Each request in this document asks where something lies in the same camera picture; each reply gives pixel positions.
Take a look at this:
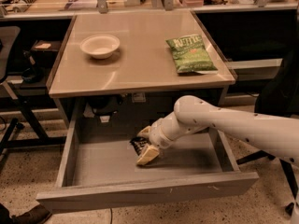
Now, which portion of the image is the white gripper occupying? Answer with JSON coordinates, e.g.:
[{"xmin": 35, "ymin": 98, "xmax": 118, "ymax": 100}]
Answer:
[{"xmin": 136, "ymin": 119, "xmax": 173, "ymax": 165}]

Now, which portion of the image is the black rxbar chocolate bar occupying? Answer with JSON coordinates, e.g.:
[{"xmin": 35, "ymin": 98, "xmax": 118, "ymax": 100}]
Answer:
[{"xmin": 130, "ymin": 137, "xmax": 148, "ymax": 155}]

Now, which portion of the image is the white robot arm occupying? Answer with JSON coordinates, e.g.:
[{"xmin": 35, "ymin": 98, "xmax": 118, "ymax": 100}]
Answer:
[{"xmin": 136, "ymin": 95, "xmax": 299, "ymax": 166}]

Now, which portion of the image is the grey open drawer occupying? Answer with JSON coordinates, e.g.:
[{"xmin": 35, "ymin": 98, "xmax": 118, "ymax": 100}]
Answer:
[{"xmin": 36, "ymin": 107, "xmax": 258, "ymax": 212}]

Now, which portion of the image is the grey counter cabinet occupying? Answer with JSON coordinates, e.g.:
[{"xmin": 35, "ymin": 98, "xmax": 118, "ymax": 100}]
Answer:
[{"xmin": 46, "ymin": 9, "xmax": 238, "ymax": 129}]

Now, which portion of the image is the green kettle chips bag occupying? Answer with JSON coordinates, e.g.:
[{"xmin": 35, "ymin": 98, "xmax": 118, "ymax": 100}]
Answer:
[{"xmin": 166, "ymin": 35, "xmax": 218, "ymax": 74}]

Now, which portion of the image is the white paper bowl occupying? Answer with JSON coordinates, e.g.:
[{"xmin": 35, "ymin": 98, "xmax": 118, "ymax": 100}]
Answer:
[{"xmin": 80, "ymin": 35, "xmax": 120, "ymax": 59}]

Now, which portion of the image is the brown shoe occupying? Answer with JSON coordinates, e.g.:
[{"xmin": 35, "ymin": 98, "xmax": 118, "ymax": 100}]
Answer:
[{"xmin": 12, "ymin": 204, "xmax": 51, "ymax": 224}]

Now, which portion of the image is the black box on shelf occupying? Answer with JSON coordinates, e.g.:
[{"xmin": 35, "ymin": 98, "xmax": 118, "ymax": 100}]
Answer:
[{"xmin": 31, "ymin": 40, "xmax": 62, "ymax": 59}]

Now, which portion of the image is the black office chair right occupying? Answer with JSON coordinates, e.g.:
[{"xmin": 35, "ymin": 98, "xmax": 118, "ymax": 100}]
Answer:
[{"xmin": 237, "ymin": 45, "xmax": 299, "ymax": 216}]

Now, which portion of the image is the black coiled device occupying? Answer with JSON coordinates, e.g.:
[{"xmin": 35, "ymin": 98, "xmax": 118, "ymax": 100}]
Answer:
[{"xmin": 12, "ymin": 0, "xmax": 36, "ymax": 13}]

